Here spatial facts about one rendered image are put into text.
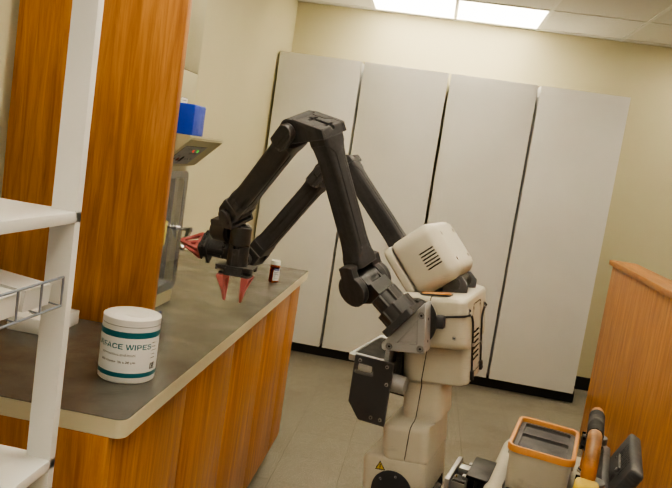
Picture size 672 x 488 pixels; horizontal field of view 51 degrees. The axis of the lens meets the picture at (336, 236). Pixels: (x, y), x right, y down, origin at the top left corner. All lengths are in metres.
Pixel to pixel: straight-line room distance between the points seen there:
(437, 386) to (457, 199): 3.40
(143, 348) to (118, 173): 0.61
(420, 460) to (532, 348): 3.55
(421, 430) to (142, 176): 1.02
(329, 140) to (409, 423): 0.72
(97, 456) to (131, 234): 0.75
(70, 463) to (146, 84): 1.03
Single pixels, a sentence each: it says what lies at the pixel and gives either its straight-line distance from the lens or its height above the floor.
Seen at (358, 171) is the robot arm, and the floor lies 1.48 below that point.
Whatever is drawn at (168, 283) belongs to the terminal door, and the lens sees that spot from 2.40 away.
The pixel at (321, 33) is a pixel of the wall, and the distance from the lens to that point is 5.69.
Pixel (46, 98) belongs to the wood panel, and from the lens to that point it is 2.18.
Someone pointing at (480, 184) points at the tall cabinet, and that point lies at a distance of 5.08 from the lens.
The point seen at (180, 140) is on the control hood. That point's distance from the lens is 2.09.
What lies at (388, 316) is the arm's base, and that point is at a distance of 1.57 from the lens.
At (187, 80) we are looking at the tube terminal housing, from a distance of 2.34.
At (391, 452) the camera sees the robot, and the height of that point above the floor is 0.82.
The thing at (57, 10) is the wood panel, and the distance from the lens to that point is 2.20.
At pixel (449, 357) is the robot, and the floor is 1.08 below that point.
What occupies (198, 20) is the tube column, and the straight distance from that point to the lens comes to 2.39.
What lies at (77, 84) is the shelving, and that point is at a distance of 1.25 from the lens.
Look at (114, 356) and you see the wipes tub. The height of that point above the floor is 1.00.
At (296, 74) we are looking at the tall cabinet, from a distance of 5.21.
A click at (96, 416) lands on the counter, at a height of 0.94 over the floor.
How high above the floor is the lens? 1.52
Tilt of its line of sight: 7 degrees down
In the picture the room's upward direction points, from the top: 9 degrees clockwise
